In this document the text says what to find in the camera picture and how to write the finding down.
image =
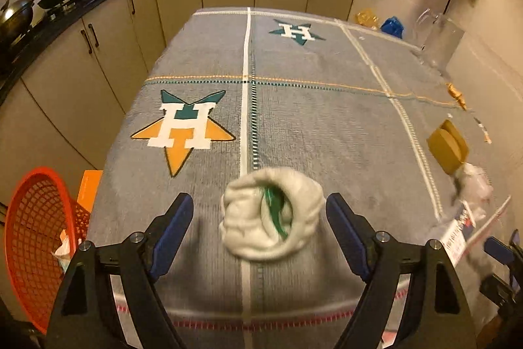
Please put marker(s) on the clear plastic pitcher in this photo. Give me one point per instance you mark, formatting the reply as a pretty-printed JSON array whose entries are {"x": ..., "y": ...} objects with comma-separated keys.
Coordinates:
[{"x": 445, "y": 42}]

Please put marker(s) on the white knitted sock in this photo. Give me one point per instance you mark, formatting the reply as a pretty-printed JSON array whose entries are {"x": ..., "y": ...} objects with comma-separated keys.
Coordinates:
[{"x": 249, "y": 226}]

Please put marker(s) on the grey star-printed tablecloth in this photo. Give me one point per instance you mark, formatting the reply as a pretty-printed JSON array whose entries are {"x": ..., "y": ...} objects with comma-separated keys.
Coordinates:
[{"x": 327, "y": 107}]

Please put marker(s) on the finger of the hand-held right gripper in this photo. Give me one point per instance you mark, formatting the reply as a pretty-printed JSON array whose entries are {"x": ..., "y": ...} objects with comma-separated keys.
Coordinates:
[
  {"x": 518, "y": 251},
  {"x": 498, "y": 251}
]

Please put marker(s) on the red and white carton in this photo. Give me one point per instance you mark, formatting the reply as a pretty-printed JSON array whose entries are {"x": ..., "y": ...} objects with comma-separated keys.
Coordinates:
[{"x": 461, "y": 238}]

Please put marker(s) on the yellow plastic bag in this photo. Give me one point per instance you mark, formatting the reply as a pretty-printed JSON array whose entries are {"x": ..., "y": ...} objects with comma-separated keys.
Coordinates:
[{"x": 366, "y": 18}]

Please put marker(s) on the crumpled clear plastic wrap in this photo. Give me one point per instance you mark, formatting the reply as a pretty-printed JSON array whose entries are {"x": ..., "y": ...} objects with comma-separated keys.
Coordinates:
[{"x": 474, "y": 185}]

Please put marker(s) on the beige base cabinets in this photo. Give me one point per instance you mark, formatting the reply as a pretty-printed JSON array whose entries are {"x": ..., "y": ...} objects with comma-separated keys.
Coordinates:
[{"x": 114, "y": 46}]

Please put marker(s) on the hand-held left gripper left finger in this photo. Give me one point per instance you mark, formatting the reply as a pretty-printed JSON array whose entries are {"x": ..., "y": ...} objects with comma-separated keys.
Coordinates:
[{"x": 171, "y": 234}]

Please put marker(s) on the metal pot with lid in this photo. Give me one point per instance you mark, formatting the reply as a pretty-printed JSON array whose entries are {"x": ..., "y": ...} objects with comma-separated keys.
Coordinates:
[{"x": 16, "y": 15}]

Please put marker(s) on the red plastic basket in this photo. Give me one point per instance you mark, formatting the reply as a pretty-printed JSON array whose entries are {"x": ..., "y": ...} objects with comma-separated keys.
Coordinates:
[{"x": 32, "y": 218}]

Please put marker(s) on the orange candy wrapper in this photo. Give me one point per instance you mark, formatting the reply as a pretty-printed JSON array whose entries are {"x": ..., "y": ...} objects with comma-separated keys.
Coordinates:
[{"x": 457, "y": 95}]

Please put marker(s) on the orange flat panel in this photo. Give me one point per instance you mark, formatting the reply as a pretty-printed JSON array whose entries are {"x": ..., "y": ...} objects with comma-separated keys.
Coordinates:
[{"x": 90, "y": 189}]

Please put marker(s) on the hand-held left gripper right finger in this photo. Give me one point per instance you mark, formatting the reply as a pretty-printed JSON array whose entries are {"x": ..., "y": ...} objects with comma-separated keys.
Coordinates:
[{"x": 347, "y": 234}]

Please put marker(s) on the small white wrapper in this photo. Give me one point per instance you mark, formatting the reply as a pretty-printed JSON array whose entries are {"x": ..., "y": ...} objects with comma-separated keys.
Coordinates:
[{"x": 484, "y": 132}]

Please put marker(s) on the blue plastic bag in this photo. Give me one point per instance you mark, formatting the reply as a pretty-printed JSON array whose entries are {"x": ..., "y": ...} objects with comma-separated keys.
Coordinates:
[{"x": 393, "y": 28}]

